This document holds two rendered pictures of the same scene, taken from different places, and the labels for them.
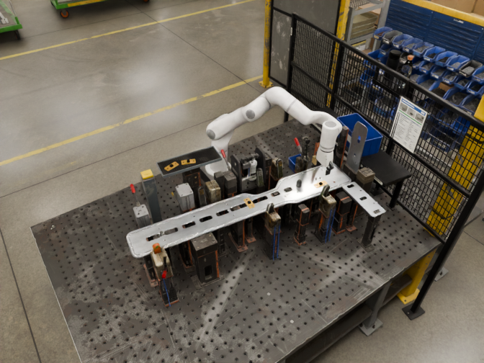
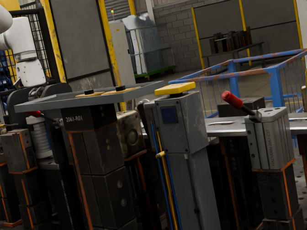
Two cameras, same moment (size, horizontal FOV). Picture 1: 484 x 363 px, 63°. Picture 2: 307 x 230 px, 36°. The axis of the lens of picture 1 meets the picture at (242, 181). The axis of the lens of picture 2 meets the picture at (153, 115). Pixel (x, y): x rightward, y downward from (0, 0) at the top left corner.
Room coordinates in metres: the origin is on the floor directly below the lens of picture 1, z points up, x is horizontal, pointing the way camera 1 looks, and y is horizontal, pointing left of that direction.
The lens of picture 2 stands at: (2.15, 1.36, 1.25)
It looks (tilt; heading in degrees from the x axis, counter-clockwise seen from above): 9 degrees down; 245
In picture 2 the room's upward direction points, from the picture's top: 11 degrees counter-clockwise
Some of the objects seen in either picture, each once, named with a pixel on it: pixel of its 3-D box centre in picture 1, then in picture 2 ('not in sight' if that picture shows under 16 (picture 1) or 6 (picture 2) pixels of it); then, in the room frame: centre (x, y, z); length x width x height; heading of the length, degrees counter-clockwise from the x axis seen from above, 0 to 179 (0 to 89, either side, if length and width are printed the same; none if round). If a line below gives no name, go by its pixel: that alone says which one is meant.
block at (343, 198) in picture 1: (339, 212); not in sight; (1.70, -0.61, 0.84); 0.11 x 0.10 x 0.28; 26
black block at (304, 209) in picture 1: (302, 225); not in sight; (1.59, -0.36, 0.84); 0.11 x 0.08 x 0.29; 26
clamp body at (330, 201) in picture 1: (324, 218); not in sight; (1.62, -0.50, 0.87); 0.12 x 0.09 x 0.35; 26
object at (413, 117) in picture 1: (408, 124); not in sight; (1.98, -1.00, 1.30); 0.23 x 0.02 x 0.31; 26
